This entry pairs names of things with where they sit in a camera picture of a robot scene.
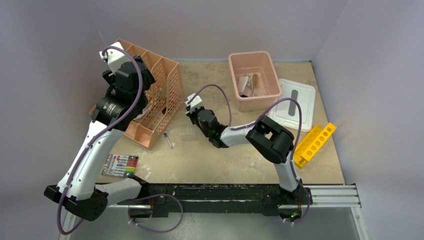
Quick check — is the pink plastic bin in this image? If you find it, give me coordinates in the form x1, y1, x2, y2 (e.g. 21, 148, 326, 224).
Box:
228, 51, 283, 112

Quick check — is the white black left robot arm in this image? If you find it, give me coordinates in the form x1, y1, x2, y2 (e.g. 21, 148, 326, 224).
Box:
43, 55, 156, 222

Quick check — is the orange perforated file organizer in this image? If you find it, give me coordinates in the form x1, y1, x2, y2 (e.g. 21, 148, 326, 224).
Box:
102, 39, 184, 150

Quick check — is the clear plastic well plate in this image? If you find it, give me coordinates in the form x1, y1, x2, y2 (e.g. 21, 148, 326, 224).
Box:
178, 127, 197, 141

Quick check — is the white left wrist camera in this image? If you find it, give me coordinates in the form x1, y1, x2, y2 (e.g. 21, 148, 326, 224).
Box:
98, 49, 131, 74

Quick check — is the brown bristle tube brush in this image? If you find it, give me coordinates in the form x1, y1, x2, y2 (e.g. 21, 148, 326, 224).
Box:
251, 74, 259, 97

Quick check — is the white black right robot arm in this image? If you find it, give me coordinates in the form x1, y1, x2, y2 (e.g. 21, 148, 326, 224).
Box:
184, 100, 311, 204

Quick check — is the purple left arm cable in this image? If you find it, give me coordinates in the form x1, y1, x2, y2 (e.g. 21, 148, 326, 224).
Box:
56, 45, 185, 236

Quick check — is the colored marker pack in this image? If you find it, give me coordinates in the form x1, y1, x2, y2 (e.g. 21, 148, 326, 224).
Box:
101, 153, 139, 178

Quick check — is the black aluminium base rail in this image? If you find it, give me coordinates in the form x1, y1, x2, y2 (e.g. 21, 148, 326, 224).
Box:
66, 182, 362, 220

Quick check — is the yellow test tube rack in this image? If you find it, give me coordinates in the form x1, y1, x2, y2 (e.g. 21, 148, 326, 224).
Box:
293, 122, 337, 169

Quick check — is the white plastic bin lid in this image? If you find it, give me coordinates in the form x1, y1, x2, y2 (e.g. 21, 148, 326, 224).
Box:
268, 78, 317, 132

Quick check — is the clay triangle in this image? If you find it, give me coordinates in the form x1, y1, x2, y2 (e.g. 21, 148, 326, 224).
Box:
237, 75, 250, 94

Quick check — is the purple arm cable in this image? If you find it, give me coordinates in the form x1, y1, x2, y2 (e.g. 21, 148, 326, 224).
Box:
187, 83, 314, 226
56, 45, 185, 236

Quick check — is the blue capped tube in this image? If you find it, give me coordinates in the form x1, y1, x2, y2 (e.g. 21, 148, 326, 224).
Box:
163, 132, 174, 149

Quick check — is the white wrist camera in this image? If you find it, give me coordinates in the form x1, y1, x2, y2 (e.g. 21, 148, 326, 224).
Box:
98, 49, 131, 74
184, 93, 204, 113

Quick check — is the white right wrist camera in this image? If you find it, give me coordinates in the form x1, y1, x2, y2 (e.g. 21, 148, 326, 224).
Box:
184, 93, 204, 113

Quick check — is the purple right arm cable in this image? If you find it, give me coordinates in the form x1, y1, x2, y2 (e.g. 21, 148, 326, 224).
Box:
187, 83, 314, 226

